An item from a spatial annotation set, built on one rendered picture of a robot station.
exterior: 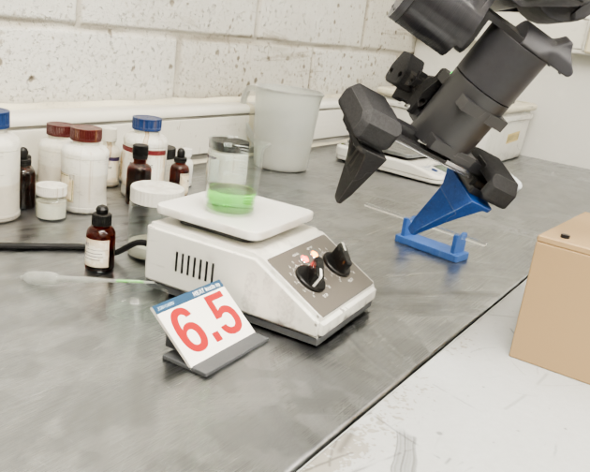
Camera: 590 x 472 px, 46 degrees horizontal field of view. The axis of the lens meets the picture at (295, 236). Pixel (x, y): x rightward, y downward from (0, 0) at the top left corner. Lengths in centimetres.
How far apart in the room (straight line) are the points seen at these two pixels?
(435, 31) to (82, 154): 50
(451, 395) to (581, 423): 10
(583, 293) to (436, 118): 20
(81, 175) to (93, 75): 27
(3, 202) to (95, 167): 12
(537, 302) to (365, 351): 16
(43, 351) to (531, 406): 39
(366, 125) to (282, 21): 97
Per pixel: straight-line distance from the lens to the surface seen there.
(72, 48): 113
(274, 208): 71
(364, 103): 58
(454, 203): 67
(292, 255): 66
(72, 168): 93
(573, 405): 64
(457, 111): 61
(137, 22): 121
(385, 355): 64
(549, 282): 66
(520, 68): 60
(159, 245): 69
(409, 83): 66
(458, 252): 94
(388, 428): 53
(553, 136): 201
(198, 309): 60
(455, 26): 59
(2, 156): 88
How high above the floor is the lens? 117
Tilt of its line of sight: 17 degrees down
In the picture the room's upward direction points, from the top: 8 degrees clockwise
